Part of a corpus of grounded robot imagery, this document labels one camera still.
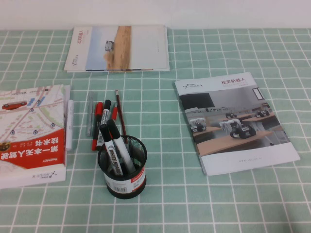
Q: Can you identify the dark red pencil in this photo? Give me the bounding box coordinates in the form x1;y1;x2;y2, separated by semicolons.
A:
115;89;128;137

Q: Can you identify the black white marker pen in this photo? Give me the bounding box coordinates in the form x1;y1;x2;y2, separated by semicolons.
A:
96;100;112;149

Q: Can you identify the red marker pen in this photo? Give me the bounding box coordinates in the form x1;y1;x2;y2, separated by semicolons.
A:
91;101;104;151

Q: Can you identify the grey slim pen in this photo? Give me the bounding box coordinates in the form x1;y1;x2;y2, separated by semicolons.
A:
86;91;95;137

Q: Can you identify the black mesh pen holder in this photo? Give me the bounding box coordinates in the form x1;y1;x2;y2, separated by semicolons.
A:
97;135;148;200

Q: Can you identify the black capped whiteboard marker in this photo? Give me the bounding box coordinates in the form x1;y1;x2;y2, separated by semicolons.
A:
99;123;123;175
106;119;137;174

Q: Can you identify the classroom robots brochure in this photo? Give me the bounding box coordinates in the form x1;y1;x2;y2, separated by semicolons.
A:
174;71;301;176

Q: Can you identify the desert vehicle brochure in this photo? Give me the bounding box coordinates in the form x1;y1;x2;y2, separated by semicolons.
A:
64;25;170;73

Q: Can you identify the thin white booklet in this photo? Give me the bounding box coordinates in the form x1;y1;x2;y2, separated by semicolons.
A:
63;84;71;122

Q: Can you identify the red white map book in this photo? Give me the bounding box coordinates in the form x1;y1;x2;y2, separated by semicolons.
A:
0;84;68;189

